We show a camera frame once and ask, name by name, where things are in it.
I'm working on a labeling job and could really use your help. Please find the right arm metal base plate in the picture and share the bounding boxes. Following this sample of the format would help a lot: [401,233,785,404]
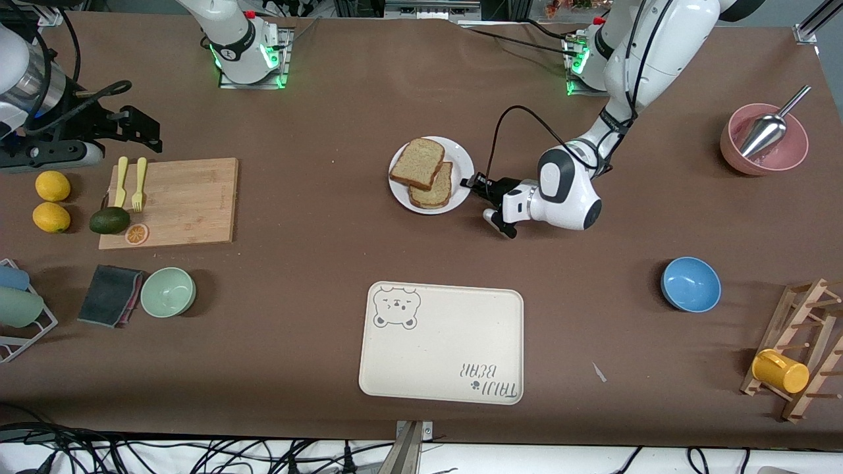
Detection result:
[219,26,292,90]

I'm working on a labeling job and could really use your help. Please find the grey metal box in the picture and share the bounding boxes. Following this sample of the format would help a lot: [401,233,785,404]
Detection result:
[384,0,483,20]

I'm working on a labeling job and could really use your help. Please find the shiny metal scoop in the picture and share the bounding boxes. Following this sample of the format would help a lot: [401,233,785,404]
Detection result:
[739,85,812,159]

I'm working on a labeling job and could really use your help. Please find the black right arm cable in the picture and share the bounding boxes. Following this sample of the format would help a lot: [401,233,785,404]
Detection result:
[13,0,132,132]

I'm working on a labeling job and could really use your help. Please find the cream tray with bear print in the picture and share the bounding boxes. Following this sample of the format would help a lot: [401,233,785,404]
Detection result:
[358,281,525,406]

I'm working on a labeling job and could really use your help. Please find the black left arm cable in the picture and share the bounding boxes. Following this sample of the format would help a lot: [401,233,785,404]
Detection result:
[486,104,636,192]

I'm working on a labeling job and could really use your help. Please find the dark green avocado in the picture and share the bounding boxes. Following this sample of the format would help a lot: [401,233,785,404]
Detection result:
[89,206,131,235]

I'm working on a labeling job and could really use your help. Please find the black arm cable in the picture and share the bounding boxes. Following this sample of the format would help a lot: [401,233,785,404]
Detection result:
[13,0,132,132]
[486,104,636,192]

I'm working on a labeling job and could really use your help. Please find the yellow mug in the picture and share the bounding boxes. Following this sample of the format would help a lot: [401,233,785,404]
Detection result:
[751,349,810,394]

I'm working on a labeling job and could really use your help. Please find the bread slice with rounded crust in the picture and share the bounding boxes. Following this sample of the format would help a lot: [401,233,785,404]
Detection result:
[408,162,454,210]

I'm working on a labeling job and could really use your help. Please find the white wire rack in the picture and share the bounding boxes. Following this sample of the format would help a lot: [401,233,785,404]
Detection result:
[0,258,59,364]

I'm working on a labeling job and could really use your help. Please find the yellow lemon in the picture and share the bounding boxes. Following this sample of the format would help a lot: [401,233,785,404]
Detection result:
[35,171,72,202]
[32,202,71,234]

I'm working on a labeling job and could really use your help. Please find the pale green cup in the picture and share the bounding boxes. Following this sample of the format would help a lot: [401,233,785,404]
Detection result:
[0,287,45,329]

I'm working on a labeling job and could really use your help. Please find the pale green bowl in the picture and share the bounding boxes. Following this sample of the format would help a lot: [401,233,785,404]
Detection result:
[140,267,197,319]

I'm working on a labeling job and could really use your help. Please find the black cable on table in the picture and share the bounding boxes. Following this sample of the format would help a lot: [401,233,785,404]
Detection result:
[458,20,584,57]

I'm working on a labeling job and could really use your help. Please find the wooden cutting board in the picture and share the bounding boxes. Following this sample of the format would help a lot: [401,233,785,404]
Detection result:
[98,157,239,250]

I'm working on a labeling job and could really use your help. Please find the yellow plastic fork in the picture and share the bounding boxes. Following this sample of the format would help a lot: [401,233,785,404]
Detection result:
[131,157,148,213]

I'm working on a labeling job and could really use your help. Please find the pink bowl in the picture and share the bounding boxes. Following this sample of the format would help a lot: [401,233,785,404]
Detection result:
[719,103,809,176]

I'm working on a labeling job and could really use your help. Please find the light blue cup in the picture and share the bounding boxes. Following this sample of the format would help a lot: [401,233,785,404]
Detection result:
[0,265,31,292]

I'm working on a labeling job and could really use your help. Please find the wooden mug rack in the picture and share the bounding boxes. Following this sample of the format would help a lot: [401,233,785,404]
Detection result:
[740,278,843,423]

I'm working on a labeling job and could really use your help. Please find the aluminium frame profile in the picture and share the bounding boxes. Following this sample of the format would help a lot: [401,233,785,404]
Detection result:
[794,0,843,45]

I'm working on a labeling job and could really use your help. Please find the dark grey folded cloth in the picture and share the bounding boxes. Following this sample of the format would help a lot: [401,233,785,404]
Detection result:
[77,264,146,329]

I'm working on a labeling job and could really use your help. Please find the yellow plastic knife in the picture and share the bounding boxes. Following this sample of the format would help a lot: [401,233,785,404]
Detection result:
[113,156,129,209]

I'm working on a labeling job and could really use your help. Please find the square bread slice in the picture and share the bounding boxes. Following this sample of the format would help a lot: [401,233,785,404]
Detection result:
[389,138,446,191]

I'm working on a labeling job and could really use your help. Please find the tangled black cable bundle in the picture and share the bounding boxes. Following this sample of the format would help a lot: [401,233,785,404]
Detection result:
[0,421,396,474]

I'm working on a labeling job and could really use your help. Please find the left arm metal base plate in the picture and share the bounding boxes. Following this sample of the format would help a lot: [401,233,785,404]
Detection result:
[565,33,613,99]

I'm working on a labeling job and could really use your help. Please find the blue bowl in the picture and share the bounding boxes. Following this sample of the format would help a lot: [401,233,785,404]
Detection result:
[661,256,722,313]

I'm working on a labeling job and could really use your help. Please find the white round plate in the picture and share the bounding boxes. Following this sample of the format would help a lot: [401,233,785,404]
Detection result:
[388,136,475,216]

